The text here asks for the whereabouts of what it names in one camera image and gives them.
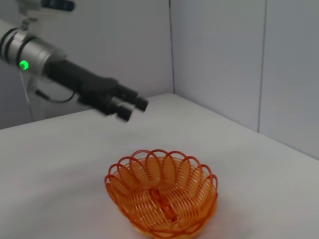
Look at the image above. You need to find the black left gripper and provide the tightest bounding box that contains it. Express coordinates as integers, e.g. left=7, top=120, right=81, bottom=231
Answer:
left=46, top=59, right=150, bottom=123

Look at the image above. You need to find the orange plastic wire basket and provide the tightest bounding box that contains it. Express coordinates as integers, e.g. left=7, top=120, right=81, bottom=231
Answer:
left=104, top=148, right=219, bottom=239

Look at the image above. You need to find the robot torso with dark panel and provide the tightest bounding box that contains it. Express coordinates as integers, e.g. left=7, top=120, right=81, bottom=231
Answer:
left=16, top=0, right=75, bottom=33

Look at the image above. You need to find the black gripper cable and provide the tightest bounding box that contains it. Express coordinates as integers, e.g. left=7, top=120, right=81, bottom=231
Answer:
left=35, top=89, right=78, bottom=103

